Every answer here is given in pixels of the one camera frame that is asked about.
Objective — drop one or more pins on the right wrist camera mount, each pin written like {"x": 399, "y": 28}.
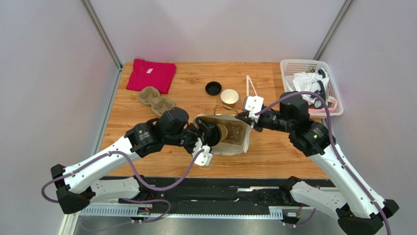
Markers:
{"x": 253, "y": 104}

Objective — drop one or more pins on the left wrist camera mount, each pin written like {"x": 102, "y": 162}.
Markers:
{"x": 201, "y": 154}

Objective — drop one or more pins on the black cup lid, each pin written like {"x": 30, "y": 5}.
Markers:
{"x": 214, "y": 136}
{"x": 213, "y": 88}

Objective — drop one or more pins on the pink strap item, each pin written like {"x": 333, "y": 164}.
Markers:
{"x": 318, "y": 107}

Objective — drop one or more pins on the folded red cloth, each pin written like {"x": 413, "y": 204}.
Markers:
{"x": 151, "y": 74}

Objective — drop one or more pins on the brown paper cup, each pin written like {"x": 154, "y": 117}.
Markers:
{"x": 229, "y": 99}
{"x": 223, "y": 131}

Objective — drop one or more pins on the white plastic basket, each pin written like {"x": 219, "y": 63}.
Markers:
{"x": 292, "y": 66}

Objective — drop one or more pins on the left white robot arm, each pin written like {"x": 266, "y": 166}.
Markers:
{"x": 81, "y": 184}

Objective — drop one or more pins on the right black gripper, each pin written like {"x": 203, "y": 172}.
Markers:
{"x": 249, "y": 118}

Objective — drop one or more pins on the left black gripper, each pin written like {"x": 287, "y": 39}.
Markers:
{"x": 204, "y": 126}

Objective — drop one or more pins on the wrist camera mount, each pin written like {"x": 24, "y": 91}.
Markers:
{"x": 201, "y": 154}
{"x": 253, "y": 104}

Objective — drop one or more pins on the pulp cup carrier tray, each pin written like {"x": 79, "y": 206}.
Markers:
{"x": 152, "y": 97}
{"x": 235, "y": 132}

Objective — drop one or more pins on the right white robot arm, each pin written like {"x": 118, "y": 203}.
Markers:
{"x": 359, "y": 210}

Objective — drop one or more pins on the brown paper bag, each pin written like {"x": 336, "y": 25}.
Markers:
{"x": 223, "y": 148}

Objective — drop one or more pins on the white crumpled garment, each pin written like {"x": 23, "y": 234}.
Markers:
{"x": 316, "y": 82}

